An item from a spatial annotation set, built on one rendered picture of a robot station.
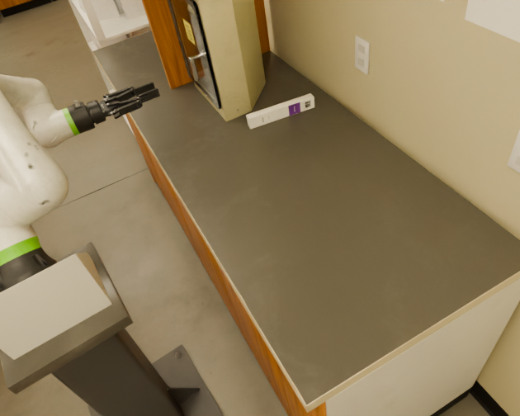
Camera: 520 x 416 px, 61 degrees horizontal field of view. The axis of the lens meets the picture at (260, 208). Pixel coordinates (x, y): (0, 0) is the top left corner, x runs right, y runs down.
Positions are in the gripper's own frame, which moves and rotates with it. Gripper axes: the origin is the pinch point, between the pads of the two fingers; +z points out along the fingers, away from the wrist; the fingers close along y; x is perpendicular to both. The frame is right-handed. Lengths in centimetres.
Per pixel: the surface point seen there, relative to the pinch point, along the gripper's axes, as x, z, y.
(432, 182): 18, 61, -75
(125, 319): 20, -35, -67
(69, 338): 19, -49, -65
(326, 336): 18, 6, -99
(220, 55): -6.2, 26.8, -5.7
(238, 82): 5.9, 31.6, -5.9
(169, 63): 9.3, 17.2, 31.1
